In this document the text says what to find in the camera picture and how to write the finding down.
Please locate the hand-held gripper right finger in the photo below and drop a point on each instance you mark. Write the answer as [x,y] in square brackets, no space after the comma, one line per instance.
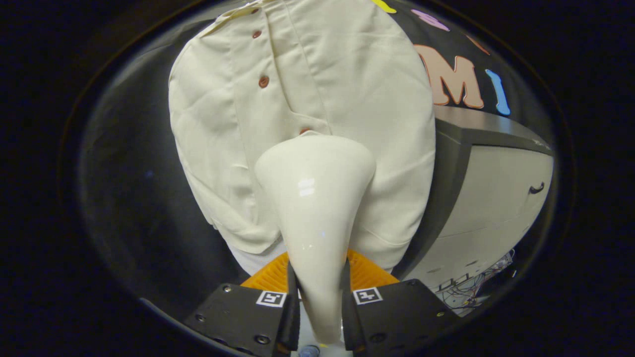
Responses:
[349,322]

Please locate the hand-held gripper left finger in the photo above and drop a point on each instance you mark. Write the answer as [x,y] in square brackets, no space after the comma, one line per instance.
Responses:
[292,325]

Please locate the white garment steamer head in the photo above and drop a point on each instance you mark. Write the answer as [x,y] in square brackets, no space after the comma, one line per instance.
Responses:
[315,208]

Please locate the cream button-up shirt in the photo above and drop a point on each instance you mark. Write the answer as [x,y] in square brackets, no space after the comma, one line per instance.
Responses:
[357,89]

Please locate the black backdrop cloth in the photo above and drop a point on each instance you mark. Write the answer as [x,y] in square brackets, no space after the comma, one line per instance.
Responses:
[144,208]

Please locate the white cabinet with grey top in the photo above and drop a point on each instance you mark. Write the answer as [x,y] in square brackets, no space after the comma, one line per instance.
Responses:
[496,198]

